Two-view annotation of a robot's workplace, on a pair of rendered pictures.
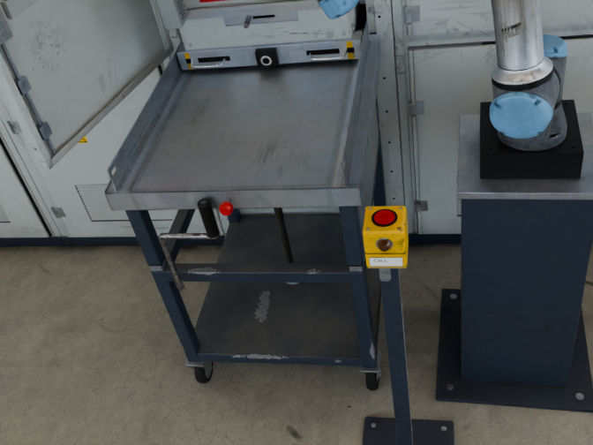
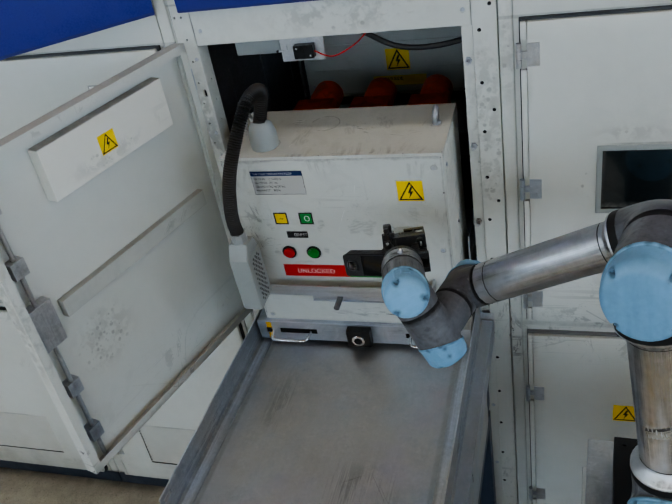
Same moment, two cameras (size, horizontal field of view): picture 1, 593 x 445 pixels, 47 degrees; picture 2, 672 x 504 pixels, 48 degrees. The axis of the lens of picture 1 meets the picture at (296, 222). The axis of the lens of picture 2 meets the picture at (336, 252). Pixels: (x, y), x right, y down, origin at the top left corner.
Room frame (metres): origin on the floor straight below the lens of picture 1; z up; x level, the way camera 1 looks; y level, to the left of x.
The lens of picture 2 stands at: (0.36, -0.10, 2.05)
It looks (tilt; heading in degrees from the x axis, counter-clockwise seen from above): 33 degrees down; 4
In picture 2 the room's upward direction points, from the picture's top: 11 degrees counter-clockwise
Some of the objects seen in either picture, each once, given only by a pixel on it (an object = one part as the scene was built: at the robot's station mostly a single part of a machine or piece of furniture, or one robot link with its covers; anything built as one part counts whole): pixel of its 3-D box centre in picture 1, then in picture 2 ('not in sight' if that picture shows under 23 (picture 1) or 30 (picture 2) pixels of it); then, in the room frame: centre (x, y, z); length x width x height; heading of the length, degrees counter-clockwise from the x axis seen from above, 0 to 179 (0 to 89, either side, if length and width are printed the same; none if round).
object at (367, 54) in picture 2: not in sight; (397, 62); (2.51, -0.23, 1.28); 0.58 x 0.02 x 0.19; 73
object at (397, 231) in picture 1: (386, 237); not in sight; (0.98, -0.17, 0.85); 0.08 x 0.08 x 0.10; 73
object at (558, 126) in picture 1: (532, 113); not in sight; (1.26, -0.57, 0.87); 0.15 x 0.15 x 0.10
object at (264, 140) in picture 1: (257, 117); (342, 418); (1.60, 0.05, 0.80); 0.68 x 0.62 x 0.06; 163
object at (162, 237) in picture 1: (191, 247); not in sight; (1.29, 0.27, 0.66); 0.17 x 0.03 x 0.30; 72
